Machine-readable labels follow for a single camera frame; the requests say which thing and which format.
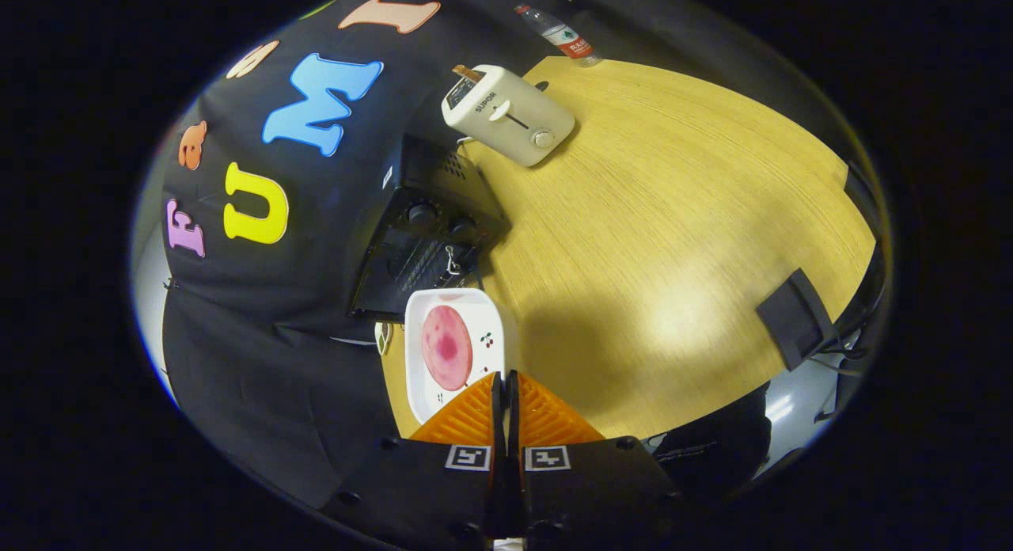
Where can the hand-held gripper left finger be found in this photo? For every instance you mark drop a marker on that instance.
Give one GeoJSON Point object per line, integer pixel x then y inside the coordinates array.
{"type": "Point", "coordinates": [443, 495]}

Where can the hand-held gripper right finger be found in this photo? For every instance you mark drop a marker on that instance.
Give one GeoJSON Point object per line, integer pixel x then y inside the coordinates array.
{"type": "Point", "coordinates": [578, 495]}

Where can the round pink ham slice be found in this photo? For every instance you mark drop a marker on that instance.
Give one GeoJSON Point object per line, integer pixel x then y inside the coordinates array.
{"type": "Point", "coordinates": [447, 349]}

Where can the white square plate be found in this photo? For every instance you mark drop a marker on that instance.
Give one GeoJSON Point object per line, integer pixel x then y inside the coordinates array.
{"type": "Point", "coordinates": [491, 321]}

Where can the black toaster oven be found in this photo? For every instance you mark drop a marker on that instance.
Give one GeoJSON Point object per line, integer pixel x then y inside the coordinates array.
{"type": "Point", "coordinates": [427, 218]}

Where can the white bread toaster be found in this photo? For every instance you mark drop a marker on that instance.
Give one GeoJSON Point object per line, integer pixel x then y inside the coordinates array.
{"type": "Point", "coordinates": [514, 112]}

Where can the black flat box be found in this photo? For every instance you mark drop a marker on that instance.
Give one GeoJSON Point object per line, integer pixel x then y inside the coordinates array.
{"type": "Point", "coordinates": [795, 317]}

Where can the brown bread slice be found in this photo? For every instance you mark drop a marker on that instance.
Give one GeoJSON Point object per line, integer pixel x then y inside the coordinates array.
{"type": "Point", "coordinates": [467, 73]}

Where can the red label water bottle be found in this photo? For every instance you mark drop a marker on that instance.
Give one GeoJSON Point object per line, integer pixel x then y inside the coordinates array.
{"type": "Point", "coordinates": [566, 38]}

